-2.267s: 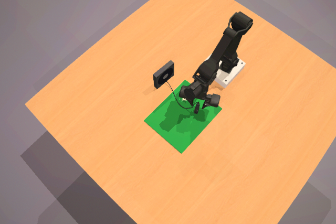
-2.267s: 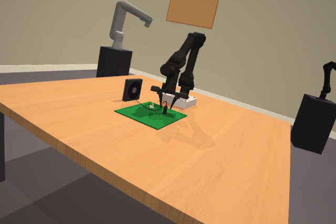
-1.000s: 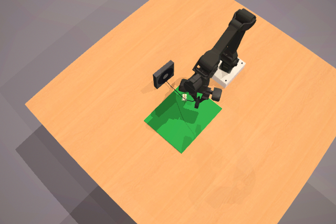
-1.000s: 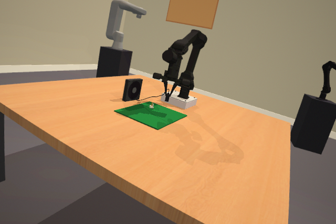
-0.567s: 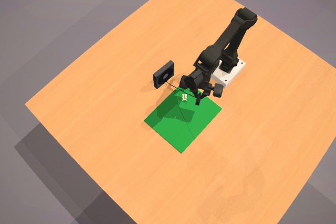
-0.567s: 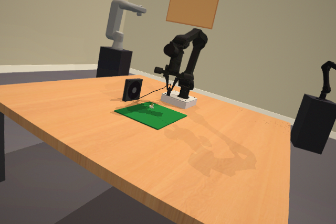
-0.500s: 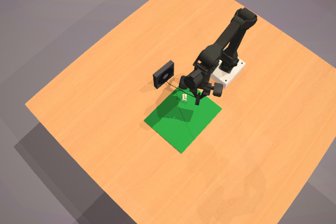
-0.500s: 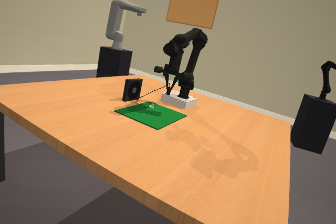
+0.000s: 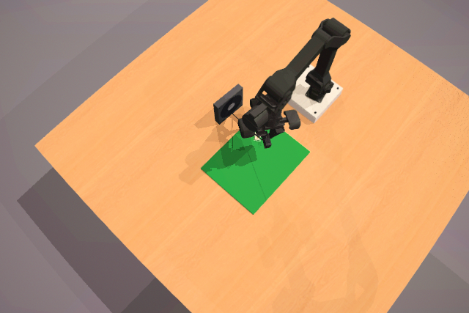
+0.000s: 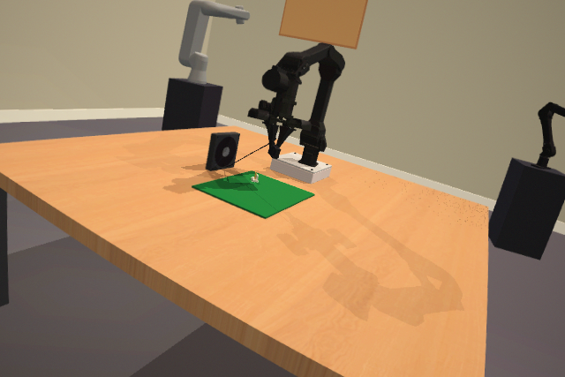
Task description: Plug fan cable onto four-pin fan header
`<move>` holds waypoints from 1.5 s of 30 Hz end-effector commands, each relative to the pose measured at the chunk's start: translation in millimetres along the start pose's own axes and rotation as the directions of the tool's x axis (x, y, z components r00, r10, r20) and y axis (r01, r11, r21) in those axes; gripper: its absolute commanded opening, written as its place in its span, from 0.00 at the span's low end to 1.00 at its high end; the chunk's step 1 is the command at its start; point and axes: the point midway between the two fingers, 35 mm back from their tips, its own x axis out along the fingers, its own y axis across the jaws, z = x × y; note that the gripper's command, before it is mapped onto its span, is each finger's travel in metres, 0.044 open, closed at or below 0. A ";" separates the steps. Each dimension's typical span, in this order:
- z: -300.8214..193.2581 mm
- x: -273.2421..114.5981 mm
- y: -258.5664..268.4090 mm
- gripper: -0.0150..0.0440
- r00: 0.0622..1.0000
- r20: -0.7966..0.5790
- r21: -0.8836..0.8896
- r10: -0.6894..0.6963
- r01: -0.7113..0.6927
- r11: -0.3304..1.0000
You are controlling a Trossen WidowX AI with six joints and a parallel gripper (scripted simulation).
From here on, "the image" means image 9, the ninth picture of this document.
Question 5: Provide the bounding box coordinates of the black cooling fan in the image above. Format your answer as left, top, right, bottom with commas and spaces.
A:
213, 84, 243, 124

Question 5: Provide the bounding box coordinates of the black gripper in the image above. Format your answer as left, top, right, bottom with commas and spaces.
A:
237, 109, 300, 139

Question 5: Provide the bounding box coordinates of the green circuit board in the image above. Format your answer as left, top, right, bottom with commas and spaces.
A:
201, 130, 310, 215

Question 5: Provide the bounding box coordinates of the black cable with plug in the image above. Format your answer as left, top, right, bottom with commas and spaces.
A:
261, 130, 272, 149

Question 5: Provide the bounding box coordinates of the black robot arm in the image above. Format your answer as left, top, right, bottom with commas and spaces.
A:
242, 18, 351, 132

